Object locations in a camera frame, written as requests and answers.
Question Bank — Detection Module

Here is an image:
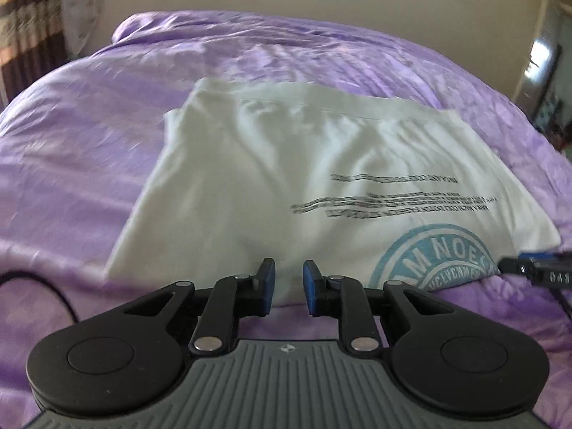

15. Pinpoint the white Nevada print t-shirt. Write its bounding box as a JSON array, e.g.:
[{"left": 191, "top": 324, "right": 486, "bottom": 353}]
[{"left": 106, "top": 79, "right": 561, "bottom": 304}]

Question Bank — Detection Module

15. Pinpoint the open room door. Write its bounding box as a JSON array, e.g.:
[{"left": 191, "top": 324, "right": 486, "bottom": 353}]
[{"left": 512, "top": 0, "right": 571, "bottom": 142}]

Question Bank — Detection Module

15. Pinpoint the purple floral bed sheet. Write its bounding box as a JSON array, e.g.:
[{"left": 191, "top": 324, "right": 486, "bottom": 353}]
[{"left": 1, "top": 10, "right": 571, "bottom": 428}]

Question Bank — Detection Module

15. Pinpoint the brown patterned curtain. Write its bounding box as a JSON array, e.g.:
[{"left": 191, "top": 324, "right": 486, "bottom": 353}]
[{"left": 1, "top": 0, "right": 69, "bottom": 108}]

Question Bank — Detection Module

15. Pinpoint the black cable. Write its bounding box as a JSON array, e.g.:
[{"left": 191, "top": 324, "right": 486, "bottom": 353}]
[{"left": 0, "top": 268, "right": 81, "bottom": 323}]

